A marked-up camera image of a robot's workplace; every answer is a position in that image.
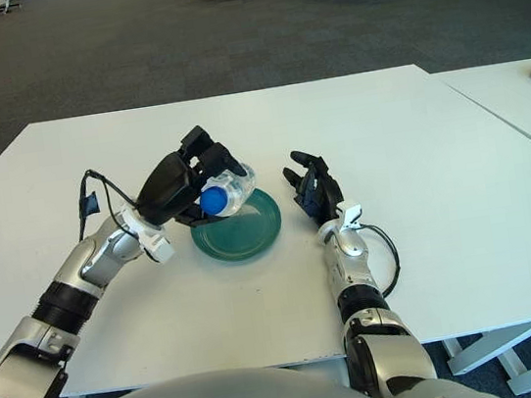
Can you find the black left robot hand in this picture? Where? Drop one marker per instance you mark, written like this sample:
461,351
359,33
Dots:
167,188

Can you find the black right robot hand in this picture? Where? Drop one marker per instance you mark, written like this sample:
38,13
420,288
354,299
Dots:
324,195

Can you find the clear water bottle blue cap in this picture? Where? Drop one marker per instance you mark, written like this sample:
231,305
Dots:
234,192

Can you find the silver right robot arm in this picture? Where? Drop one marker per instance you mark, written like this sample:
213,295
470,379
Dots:
352,251

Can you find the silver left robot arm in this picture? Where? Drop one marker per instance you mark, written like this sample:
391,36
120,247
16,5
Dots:
104,251

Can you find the teal round plate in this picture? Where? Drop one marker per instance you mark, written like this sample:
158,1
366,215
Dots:
241,237

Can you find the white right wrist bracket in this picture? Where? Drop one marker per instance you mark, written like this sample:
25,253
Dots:
351,214

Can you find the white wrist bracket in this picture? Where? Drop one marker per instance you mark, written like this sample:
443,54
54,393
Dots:
351,214
158,246

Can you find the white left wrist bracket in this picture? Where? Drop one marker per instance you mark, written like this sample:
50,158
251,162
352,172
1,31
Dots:
158,246

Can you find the white table frame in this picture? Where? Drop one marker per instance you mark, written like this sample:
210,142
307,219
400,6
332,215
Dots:
516,366

